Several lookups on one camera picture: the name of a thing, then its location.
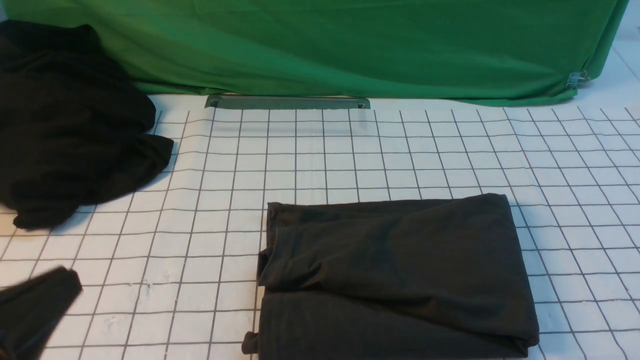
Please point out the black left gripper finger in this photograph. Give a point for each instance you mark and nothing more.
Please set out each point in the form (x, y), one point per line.
(30, 312)

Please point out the gray long sleeve shirt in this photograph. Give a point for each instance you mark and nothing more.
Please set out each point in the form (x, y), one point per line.
(413, 279)

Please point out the black crumpled cloth pile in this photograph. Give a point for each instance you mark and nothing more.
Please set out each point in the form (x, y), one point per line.
(75, 130)

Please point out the gray metal bar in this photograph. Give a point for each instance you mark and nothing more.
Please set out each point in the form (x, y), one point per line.
(255, 102)

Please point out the green backdrop cloth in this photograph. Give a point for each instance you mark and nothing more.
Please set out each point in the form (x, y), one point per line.
(499, 53)

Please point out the metal binder clip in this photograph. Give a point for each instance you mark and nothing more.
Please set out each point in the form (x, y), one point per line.
(577, 79)

